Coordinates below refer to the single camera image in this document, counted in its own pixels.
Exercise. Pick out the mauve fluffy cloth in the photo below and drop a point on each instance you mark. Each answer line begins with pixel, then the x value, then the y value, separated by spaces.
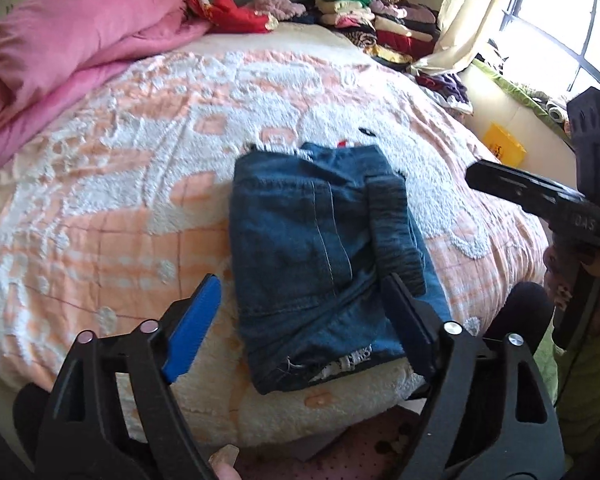
pixel 275 5

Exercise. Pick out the green cloth on windowsill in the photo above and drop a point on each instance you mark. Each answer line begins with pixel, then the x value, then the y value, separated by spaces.
pixel 525 97

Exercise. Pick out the yellow box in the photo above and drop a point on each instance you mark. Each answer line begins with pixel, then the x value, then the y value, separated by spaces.
pixel 502 142

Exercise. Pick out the window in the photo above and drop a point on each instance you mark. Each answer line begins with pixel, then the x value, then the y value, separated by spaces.
pixel 560 15

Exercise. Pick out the cream curtain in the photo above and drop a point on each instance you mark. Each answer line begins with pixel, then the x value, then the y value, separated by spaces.
pixel 470 15

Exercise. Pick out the pile of folded clothes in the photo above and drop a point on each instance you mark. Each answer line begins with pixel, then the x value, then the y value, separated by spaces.
pixel 390 25

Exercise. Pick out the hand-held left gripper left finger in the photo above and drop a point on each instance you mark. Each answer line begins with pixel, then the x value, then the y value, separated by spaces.
pixel 190 330

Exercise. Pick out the red patterned cloth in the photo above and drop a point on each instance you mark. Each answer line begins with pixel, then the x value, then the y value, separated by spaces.
pixel 235 12

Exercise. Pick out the blue denim jeans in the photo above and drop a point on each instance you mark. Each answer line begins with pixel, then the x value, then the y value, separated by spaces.
pixel 305 240

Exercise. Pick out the pink quilt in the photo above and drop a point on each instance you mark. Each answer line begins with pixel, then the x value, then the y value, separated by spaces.
pixel 70 40

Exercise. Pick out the peach and white printed blanket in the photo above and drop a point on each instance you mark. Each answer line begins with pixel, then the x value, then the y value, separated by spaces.
pixel 130 160

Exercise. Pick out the person's left hand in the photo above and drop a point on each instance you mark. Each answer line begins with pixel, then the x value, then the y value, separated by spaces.
pixel 223 462

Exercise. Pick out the person's black trouser leg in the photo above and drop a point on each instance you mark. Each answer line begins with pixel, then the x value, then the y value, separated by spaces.
pixel 520 320

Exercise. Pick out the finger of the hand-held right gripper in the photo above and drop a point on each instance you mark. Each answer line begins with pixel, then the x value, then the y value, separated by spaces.
pixel 595 135
pixel 520 182

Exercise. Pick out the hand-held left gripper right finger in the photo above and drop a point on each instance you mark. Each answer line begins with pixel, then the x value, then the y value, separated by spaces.
pixel 411 322

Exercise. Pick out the person's green garment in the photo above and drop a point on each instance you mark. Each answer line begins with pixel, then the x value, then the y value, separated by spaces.
pixel 590 390

